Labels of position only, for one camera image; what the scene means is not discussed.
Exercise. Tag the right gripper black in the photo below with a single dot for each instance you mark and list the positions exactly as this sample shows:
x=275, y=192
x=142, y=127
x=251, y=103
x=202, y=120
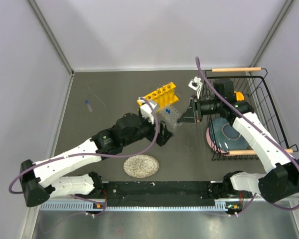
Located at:
x=188, y=116

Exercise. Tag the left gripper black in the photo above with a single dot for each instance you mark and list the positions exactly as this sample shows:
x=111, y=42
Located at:
x=163, y=134

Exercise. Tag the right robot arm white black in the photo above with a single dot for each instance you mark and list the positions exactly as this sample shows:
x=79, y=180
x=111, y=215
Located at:
x=281, y=178

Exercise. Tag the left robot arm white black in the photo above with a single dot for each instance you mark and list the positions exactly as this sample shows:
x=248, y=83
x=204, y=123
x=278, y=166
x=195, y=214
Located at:
x=47, y=179

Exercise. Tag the clear acrylic tube rack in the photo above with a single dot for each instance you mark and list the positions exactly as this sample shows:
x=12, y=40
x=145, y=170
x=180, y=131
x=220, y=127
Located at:
x=172, y=117

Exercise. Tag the yellow test tube rack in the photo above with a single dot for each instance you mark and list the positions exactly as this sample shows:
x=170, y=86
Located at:
x=169, y=97

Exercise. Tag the pink plate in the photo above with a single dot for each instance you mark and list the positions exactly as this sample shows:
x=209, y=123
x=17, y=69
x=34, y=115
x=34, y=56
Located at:
x=210, y=144

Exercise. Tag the speckled ceramic plate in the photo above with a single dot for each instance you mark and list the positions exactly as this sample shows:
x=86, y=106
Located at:
x=141, y=166

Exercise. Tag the blue ceramic plate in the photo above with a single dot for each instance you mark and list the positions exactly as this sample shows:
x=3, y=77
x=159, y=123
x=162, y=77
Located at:
x=224, y=137

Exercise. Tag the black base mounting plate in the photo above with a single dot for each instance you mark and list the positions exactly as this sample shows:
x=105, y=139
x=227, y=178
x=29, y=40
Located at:
x=159, y=193

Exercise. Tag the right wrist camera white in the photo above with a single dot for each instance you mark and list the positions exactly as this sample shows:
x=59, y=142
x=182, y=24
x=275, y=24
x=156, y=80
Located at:
x=196, y=85

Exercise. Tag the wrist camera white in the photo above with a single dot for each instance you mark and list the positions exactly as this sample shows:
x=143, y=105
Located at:
x=196, y=85
x=148, y=110

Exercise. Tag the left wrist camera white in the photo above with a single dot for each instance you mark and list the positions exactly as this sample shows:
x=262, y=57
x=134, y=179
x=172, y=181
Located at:
x=148, y=110

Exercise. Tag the black wire basket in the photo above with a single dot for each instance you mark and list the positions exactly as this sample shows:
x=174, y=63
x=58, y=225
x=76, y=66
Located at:
x=257, y=94

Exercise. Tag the grey cable duct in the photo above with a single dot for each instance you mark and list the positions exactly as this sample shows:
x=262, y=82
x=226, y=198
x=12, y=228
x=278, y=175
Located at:
x=71, y=206

